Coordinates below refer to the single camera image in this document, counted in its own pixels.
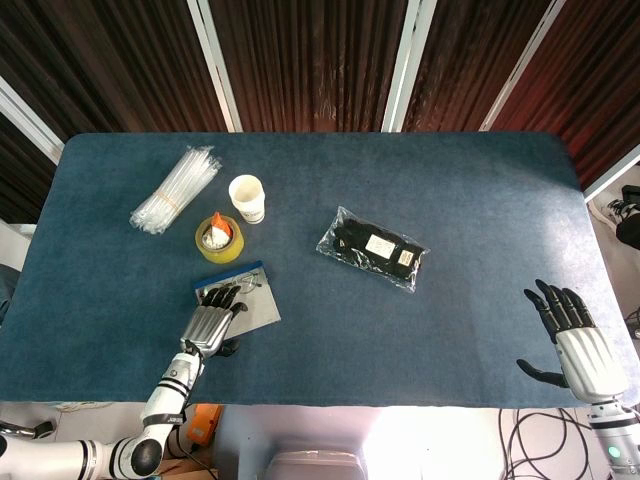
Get brown cardboard box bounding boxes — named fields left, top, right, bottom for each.
left=159, top=455, right=219, bottom=480

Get white paper cup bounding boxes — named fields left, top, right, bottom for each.
left=228, top=174, right=266, bottom=225

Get black trouser leg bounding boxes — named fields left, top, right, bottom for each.
left=616, top=185, right=640, bottom=250

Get black cable tangle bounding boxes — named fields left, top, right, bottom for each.
left=497, top=407, right=592, bottom=480

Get white sneaker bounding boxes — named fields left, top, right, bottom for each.
left=602, top=197, right=632, bottom=227

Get dark brown curtain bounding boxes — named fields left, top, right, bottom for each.
left=0, top=0, right=229, bottom=151
left=209, top=0, right=409, bottom=133
left=404, top=0, right=551, bottom=133
left=492, top=0, right=640, bottom=186

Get orange device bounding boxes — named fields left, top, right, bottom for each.
left=188, top=403, right=224, bottom=446

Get yellow tape roll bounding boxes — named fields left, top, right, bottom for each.
left=194, top=214, right=246, bottom=263

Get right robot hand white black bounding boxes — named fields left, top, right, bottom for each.
left=516, top=278, right=630, bottom=404

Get white frame post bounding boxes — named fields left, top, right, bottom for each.
left=479, top=0, right=569, bottom=132
left=382, top=0, right=438, bottom=133
left=0, top=74, right=65, bottom=165
left=187, top=0, right=244, bottom=133
left=582, top=144, right=640, bottom=204

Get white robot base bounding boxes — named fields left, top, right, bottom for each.
left=264, top=447, right=369, bottom=480

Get orange white crumpled wrapper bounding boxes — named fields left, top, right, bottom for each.
left=203, top=211, right=235, bottom=250

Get bundle of clear wrapped straws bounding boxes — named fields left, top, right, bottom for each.
left=129, top=144, right=223, bottom=235

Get white cord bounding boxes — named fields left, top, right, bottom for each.
left=52, top=401, right=117, bottom=414

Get black-framed eyeglasses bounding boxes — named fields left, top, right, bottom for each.
left=233, top=272, right=264, bottom=294

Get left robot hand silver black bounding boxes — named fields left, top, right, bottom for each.
left=179, top=282, right=249, bottom=359

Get black gloves in plastic bag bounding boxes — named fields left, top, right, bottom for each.
left=315, top=205, right=432, bottom=294

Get blue table cloth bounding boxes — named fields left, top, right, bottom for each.
left=0, top=131, right=640, bottom=409

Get blue glasses case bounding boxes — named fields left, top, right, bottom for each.
left=193, top=260, right=282, bottom=345

